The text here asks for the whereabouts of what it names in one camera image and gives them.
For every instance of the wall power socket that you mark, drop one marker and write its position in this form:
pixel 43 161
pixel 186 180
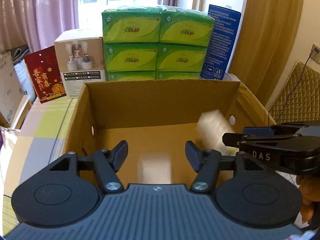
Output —
pixel 315 53

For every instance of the red greeting card box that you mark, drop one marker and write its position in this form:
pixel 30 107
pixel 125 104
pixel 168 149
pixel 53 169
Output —
pixel 45 75

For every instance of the green tissue pack stack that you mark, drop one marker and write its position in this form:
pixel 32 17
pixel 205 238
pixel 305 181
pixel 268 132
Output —
pixel 155 43

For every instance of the blue milk carton box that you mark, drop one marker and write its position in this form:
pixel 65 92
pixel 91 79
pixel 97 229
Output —
pixel 221 42

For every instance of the pink curtain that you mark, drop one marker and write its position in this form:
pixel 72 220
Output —
pixel 36 23

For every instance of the brown paper bag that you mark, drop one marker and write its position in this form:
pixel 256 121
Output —
pixel 10 89

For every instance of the brown curtain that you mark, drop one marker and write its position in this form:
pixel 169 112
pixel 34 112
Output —
pixel 266 37

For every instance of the brown cardboard box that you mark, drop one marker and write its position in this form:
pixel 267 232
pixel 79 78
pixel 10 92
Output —
pixel 156 116

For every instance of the white humidifier box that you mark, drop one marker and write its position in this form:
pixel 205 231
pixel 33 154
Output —
pixel 80 59

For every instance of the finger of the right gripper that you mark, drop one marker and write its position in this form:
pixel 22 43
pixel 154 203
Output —
pixel 234 139
pixel 258 130

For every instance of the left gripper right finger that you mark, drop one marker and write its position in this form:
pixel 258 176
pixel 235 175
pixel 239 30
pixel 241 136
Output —
pixel 207 164

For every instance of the right hand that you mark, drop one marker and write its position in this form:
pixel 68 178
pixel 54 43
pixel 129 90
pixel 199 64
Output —
pixel 309 188

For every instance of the quilted brown chair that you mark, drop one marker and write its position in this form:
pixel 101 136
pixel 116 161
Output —
pixel 298 99

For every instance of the white grey square container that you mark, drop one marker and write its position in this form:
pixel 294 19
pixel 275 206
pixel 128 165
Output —
pixel 155 168

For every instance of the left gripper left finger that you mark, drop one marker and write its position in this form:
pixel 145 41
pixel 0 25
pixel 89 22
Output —
pixel 105 164

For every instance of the clear plastic cup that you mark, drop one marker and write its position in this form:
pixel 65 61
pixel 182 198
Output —
pixel 210 127

